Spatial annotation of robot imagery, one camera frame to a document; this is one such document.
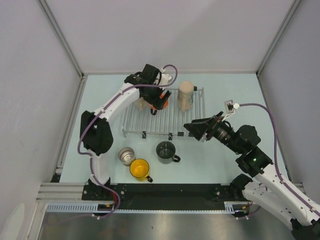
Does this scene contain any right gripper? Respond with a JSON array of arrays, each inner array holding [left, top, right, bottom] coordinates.
[[183, 111, 243, 155]]

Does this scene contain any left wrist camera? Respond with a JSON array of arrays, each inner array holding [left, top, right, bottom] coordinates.
[[158, 68, 173, 87]]

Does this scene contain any beige patterned mug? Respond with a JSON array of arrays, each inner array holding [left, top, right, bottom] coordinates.
[[177, 81, 194, 113]]

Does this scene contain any aluminium frame rail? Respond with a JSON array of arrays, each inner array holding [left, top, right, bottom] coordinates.
[[36, 182, 310, 204]]

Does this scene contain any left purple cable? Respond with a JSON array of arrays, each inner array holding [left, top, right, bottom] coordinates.
[[76, 63, 179, 187]]

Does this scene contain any metal wire dish rack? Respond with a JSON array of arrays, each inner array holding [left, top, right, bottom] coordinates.
[[122, 86, 206, 141]]

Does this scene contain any beige floral mug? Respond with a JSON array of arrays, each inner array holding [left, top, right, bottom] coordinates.
[[134, 97, 147, 112]]

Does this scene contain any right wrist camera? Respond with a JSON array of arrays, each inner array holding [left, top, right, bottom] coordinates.
[[223, 100, 240, 121]]

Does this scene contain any stainless steel cup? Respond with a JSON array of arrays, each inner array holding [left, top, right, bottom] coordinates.
[[118, 147, 136, 166]]

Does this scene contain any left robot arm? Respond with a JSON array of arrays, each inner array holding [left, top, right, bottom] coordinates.
[[77, 64, 178, 200]]

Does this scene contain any yellow mug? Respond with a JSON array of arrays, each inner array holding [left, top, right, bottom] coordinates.
[[129, 158, 154, 183]]

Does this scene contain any dark grey mug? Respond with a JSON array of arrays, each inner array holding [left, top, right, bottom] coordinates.
[[156, 141, 181, 164]]

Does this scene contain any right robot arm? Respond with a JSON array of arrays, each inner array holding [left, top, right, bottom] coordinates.
[[184, 113, 320, 240]]

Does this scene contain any slotted cable duct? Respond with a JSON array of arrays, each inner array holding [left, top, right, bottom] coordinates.
[[46, 202, 248, 214]]

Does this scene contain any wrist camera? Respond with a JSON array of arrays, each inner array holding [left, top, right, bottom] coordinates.
[[158, 68, 173, 87], [223, 100, 240, 121]]

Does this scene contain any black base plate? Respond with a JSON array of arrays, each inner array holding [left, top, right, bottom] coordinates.
[[81, 181, 253, 215]]

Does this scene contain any orange mug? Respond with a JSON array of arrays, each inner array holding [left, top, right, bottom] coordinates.
[[147, 90, 171, 116]]

